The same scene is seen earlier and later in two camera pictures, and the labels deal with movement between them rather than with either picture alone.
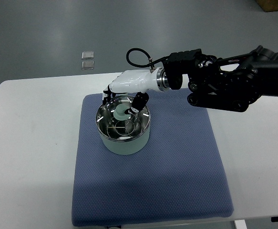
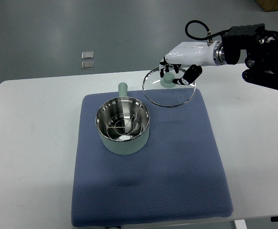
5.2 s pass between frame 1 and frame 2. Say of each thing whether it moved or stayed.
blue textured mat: stayed
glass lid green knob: moved
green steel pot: stayed
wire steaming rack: stayed
